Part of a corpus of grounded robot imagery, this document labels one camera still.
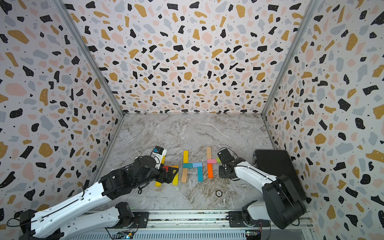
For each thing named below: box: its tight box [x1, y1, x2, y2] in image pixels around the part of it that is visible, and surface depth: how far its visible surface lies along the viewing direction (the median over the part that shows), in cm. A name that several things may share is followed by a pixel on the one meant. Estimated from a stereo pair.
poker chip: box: [215, 189, 223, 198], surface depth 85 cm
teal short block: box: [182, 163, 193, 169], surface depth 94 cm
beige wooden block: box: [206, 147, 212, 160], surface depth 100 cm
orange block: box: [207, 163, 214, 179], surface depth 94 cm
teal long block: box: [197, 166, 204, 182], surface depth 92 cm
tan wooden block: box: [181, 168, 188, 183], surface depth 89 cm
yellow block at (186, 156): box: [183, 150, 190, 164], surface depth 97 cm
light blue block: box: [192, 162, 203, 168], surface depth 94 cm
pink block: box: [207, 158, 217, 164], surface depth 97 cm
